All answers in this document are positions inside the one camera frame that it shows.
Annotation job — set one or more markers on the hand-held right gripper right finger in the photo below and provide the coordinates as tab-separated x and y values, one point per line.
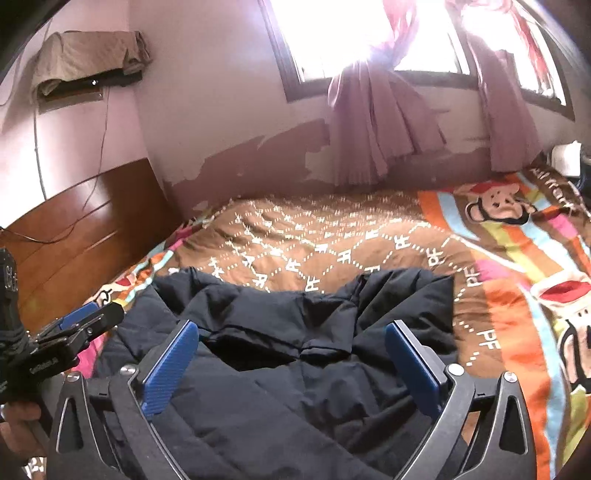
413	369

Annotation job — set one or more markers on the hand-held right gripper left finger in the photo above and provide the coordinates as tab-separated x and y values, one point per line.
171	364

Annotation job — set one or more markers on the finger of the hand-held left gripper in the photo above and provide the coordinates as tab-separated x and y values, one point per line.
78	314
87	330

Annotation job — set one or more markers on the dark navy padded jacket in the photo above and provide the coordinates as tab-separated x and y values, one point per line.
258	392

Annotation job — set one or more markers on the person's left hand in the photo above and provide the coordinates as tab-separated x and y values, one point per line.
18	429

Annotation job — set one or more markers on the wooden headboard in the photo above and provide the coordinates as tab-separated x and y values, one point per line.
92	221

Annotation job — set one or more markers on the brown printed blanket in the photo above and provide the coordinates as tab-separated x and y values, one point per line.
346	230

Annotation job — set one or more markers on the pink tied curtain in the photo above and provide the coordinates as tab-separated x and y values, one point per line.
369	129
508	120

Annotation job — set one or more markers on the white bag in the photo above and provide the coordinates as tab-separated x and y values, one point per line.
565	159

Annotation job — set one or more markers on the beige cloth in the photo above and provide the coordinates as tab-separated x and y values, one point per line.
87	53

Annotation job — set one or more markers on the brown framed window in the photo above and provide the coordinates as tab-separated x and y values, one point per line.
295	78

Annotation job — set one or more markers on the red hanging cloth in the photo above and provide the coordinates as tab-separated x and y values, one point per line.
531	37

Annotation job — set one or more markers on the black wall shelf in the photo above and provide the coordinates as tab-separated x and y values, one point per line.
99	82

